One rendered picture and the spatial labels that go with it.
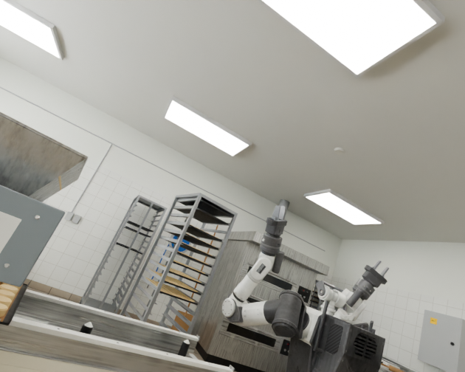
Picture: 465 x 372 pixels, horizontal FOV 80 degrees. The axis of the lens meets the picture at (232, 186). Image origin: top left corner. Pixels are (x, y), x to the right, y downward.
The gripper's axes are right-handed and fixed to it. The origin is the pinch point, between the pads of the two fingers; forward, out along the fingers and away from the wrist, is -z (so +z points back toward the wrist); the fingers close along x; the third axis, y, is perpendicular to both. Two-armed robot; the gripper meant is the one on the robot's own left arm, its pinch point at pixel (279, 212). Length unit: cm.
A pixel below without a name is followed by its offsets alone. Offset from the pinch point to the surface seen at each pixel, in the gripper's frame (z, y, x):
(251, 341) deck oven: 243, -125, 262
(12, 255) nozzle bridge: 11, -4, -93
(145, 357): 46, -1, -57
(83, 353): 43, -8, -72
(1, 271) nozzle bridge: 14, -3, -95
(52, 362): 44, -9, -79
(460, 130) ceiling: -90, 47, 187
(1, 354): 41, -14, -89
